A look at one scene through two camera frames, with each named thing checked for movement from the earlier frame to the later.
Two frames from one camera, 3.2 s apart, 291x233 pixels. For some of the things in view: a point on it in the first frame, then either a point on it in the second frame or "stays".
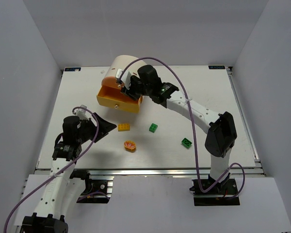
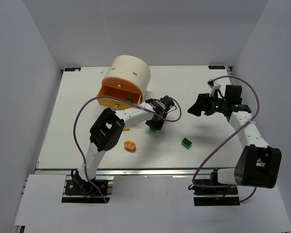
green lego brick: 153,127 stays
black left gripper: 96,126 -> 155,122
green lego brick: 186,142 stays
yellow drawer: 114,98 stays
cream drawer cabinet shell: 121,62 stays
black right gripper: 130,91 -> 206,104
